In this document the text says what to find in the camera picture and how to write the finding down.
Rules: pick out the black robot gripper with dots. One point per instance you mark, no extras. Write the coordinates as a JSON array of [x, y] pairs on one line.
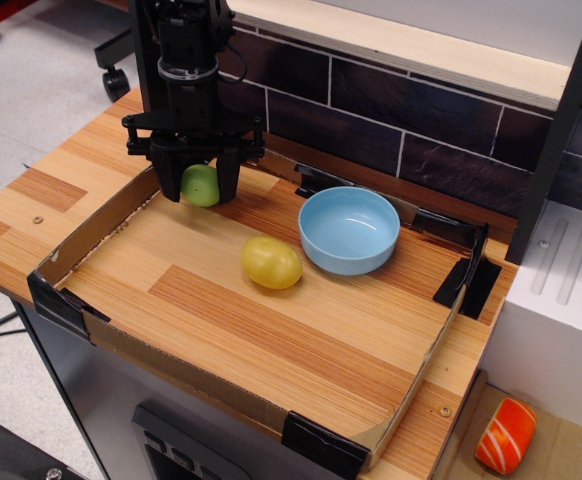
[[195, 123]]

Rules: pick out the green toy pear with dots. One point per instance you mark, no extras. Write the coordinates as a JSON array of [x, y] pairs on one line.
[[199, 185]]

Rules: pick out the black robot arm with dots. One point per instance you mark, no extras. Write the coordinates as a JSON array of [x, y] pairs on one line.
[[190, 35]]

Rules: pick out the light blue bowl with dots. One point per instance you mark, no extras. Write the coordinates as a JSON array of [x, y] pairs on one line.
[[348, 230]]

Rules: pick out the black office chair base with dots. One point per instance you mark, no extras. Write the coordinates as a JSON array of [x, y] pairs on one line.
[[108, 54]]

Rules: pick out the yellow toy potato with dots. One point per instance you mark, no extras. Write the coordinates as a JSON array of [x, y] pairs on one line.
[[270, 263]]

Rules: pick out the light wooden shelf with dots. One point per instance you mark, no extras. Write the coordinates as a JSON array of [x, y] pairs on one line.
[[478, 67]]

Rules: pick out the grey oven control panel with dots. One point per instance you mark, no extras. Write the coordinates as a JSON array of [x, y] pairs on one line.
[[188, 447]]

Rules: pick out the cardboard fence with black tape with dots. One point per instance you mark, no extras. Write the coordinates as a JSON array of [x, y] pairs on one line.
[[143, 297]]

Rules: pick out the white toy sink drainboard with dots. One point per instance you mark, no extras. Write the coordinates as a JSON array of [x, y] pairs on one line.
[[535, 352]]

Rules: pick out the orange salmon sushi toy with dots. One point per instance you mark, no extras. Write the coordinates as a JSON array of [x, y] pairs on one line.
[[507, 436]]

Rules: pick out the dark grey left post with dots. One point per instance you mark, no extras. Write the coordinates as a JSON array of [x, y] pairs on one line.
[[147, 53]]

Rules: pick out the dark grey post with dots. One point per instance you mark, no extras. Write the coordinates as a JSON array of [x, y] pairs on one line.
[[557, 140], [147, 53]]

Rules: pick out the dark grey right post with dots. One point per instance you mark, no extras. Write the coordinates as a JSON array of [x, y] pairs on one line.
[[557, 140]]

